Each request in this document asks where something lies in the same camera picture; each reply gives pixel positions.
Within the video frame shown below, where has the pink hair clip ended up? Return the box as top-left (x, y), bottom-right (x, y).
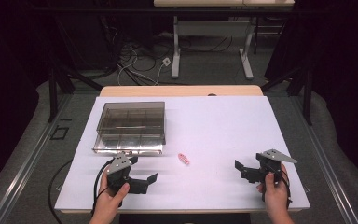
top-left (177, 152), bottom-right (190, 166)

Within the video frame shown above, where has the white-legged desk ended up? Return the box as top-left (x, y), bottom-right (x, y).
top-left (153, 0), bottom-right (296, 80)

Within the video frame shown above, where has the metal floor rail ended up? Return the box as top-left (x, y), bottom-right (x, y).
top-left (0, 92), bottom-right (73, 224)
top-left (267, 96), bottom-right (358, 224)

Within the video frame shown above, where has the white floor cable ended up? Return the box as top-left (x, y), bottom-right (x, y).
top-left (117, 49), bottom-right (169, 87)

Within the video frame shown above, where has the black curtain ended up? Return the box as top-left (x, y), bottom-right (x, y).
top-left (265, 0), bottom-right (358, 200)
top-left (0, 0), bottom-right (49, 197)

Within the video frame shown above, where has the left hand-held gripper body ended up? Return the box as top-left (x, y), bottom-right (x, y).
top-left (106, 152), bottom-right (150, 196)

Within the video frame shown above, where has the black metal stand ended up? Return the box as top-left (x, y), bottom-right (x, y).
top-left (47, 62), bottom-right (104, 124)
top-left (260, 63), bottom-right (313, 126)

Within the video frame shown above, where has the translucent brown storage box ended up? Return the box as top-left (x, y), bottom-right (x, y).
top-left (96, 101), bottom-right (167, 146)

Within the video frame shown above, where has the long black cable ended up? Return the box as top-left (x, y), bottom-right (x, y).
top-left (47, 159), bottom-right (74, 224)

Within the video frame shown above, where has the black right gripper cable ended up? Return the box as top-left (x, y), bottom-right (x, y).
top-left (279, 169), bottom-right (293, 210)

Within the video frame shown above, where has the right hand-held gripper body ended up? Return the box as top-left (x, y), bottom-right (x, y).
top-left (241, 148), bottom-right (298, 184)

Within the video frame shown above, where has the white table sheet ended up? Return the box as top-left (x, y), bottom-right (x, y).
top-left (54, 95), bottom-right (311, 211)

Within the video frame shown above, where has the person's left hand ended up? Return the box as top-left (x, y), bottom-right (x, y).
top-left (92, 172), bottom-right (131, 218)

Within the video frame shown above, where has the bundle of black floor cables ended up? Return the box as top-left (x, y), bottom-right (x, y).
top-left (99, 18), bottom-right (234, 87)

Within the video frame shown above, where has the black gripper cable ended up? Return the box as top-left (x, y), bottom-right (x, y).
top-left (279, 169), bottom-right (293, 210)
top-left (91, 159), bottom-right (116, 217)

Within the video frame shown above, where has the wooden table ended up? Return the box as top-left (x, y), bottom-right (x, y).
top-left (60, 85), bottom-right (306, 215)

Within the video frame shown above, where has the person's right hand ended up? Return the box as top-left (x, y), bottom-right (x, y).
top-left (256, 164), bottom-right (292, 216)

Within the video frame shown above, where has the translucent brown drawer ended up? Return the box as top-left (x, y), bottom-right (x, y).
top-left (92, 133), bottom-right (164, 156)

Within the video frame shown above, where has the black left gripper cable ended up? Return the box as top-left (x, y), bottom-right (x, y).
top-left (91, 159), bottom-right (116, 217)

